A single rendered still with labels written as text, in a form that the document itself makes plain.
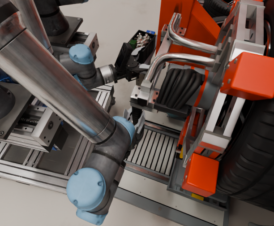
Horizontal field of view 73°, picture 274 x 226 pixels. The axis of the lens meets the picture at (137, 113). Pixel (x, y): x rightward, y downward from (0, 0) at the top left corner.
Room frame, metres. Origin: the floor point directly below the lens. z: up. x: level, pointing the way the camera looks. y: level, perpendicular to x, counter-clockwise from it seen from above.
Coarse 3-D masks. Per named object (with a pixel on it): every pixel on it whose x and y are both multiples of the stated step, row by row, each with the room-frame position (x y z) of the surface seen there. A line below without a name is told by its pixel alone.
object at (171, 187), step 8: (176, 160) 0.40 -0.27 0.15; (176, 168) 0.34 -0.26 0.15; (168, 184) 0.24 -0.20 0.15; (176, 192) 0.20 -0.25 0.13; (184, 192) 0.19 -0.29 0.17; (192, 192) 0.20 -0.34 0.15; (200, 200) 0.15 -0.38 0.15; (208, 200) 0.15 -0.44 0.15; (216, 200) 0.15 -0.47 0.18; (216, 208) 0.11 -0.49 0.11; (224, 208) 0.11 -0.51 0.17
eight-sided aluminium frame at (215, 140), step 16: (240, 0) 0.53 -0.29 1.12; (240, 16) 0.46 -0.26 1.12; (256, 16) 0.46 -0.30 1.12; (224, 32) 0.65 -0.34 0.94; (240, 32) 0.39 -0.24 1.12; (256, 32) 0.39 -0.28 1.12; (240, 48) 0.33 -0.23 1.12; (256, 48) 0.33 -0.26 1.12; (224, 96) 0.26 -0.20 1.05; (192, 112) 0.49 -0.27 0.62; (208, 112) 0.26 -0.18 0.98; (208, 128) 0.21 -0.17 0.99; (224, 128) 0.21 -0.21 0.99; (192, 144) 0.31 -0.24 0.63; (208, 144) 0.18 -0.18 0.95; (224, 144) 0.17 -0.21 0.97
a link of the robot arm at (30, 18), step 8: (16, 0) 0.51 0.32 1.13; (24, 0) 0.52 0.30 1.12; (32, 0) 0.55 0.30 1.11; (24, 8) 0.51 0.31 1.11; (32, 8) 0.53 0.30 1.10; (24, 16) 0.50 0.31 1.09; (32, 16) 0.52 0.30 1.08; (24, 24) 0.50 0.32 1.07; (32, 24) 0.50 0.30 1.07; (40, 24) 0.52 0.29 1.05; (32, 32) 0.49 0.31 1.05; (40, 32) 0.51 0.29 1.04; (40, 40) 0.49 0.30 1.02; (48, 40) 0.52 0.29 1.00; (48, 48) 0.50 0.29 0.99; (56, 56) 0.51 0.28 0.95
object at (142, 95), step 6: (180, 18) 0.68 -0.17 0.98; (168, 36) 0.57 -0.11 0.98; (162, 42) 0.54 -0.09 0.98; (168, 42) 0.54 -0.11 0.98; (162, 48) 0.51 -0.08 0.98; (168, 48) 0.51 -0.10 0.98; (162, 66) 0.44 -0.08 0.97; (156, 78) 0.38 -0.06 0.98; (138, 96) 0.31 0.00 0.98; (144, 96) 0.31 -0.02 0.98; (150, 96) 0.33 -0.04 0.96; (138, 102) 0.30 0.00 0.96; (144, 102) 0.30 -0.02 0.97
